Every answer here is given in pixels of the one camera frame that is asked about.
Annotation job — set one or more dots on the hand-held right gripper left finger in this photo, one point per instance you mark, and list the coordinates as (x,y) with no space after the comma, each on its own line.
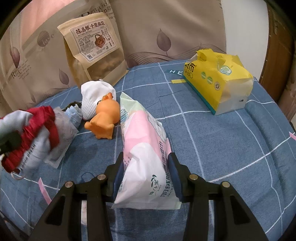
(118,177)

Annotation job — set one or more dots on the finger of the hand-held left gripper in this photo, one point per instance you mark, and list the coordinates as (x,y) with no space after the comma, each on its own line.
(11,141)

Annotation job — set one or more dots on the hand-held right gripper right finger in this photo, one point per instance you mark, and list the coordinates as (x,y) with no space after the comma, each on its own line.
(173,177)

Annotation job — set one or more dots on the red and grey sock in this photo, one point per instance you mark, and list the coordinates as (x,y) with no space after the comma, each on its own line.
(44,115)

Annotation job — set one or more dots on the pink white wet wipes pack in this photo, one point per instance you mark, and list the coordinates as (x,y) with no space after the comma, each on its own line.
(143,143)

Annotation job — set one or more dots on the white printed sachet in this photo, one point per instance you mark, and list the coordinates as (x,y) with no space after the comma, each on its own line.
(63,136)

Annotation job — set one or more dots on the orange rubber toy animal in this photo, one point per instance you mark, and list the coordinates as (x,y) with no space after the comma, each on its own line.
(104,118)

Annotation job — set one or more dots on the light blue fluffy towel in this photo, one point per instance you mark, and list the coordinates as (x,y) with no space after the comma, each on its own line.
(74,117)

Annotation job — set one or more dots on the white mesh cloth pouch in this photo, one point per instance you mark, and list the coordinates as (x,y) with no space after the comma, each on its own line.
(92,97)

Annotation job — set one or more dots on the blue checked tablecloth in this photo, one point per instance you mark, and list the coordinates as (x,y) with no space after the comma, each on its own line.
(219,143)

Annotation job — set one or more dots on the pink tape strip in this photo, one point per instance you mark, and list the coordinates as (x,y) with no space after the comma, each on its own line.
(293,136)
(44,191)

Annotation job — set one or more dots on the yellow tape strip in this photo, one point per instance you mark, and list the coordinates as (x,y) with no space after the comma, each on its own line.
(178,80)

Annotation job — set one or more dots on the yellow tissue pack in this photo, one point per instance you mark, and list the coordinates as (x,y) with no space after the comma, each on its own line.
(208,76)

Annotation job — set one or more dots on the kraft paper snack bag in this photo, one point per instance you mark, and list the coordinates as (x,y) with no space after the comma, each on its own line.
(92,41)

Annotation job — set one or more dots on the leaf printed curtain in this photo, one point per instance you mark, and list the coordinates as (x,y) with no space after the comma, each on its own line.
(143,30)

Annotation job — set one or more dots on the brown wooden door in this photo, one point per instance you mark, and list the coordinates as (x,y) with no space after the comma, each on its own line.
(277,46)

